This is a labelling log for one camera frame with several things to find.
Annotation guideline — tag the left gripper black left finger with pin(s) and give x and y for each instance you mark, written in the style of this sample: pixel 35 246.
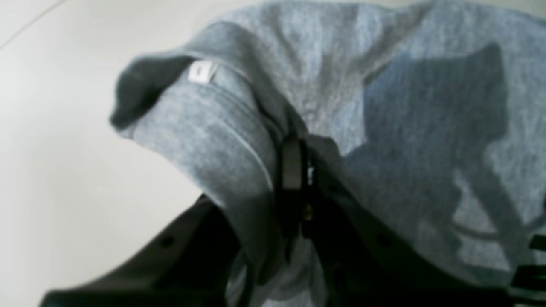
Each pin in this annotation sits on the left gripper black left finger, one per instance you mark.
pixel 188 264

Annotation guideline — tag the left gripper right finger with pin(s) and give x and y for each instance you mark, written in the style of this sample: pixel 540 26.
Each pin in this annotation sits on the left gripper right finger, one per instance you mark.
pixel 364 263

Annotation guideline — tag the grey T-shirt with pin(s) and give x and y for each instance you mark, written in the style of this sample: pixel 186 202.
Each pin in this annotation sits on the grey T-shirt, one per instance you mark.
pixel 432 115

